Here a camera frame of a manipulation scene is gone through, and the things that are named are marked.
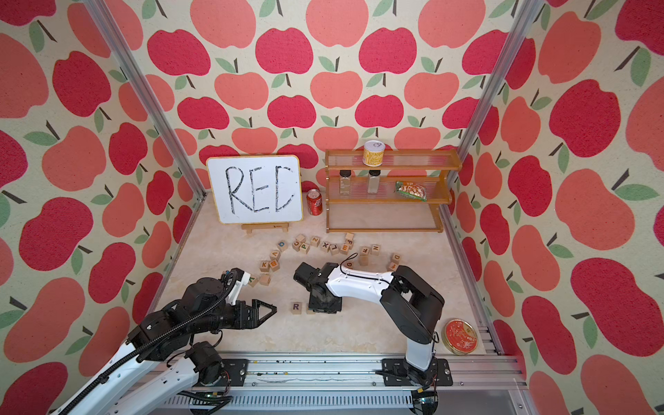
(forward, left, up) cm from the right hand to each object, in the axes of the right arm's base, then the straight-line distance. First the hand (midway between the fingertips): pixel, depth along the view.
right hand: (320, 313), depth 86 cm
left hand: (-9, +13, +18) cm, 24 cm away
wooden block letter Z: (+27, +6, +3) cm, 28 cm away
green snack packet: (+42, -30, +20) cm, 56 cm away
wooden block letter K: (+14, +23, +3) cm, 27 cm away
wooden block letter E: (0, +4, 0) cm, 4 cm away
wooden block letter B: (+15, +19, +2) cm, 24 cm away
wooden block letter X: (+26, +2, +2) cm, 26 cm away
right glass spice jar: (+43, -16, +21) cm, 51 cm away
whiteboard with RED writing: (+38, +29, +19) cm, 51 cm away
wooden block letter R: (0, +8, +3) cm, 8 cm away
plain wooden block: (+9, +21, +2) cm, 23 cm away
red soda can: (+43, +8, +11) cm, 45 cm away
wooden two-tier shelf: (+65, -26, -2) cm, 69 cm away
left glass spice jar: (+42, -5, +21) cm, 47 cm away
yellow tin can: (+44, -14, +34) cm, 57 cm away
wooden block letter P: (+25, +9, +2) cm, 26 cm away
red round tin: (-4, -44, +4) cm, 44 cm away
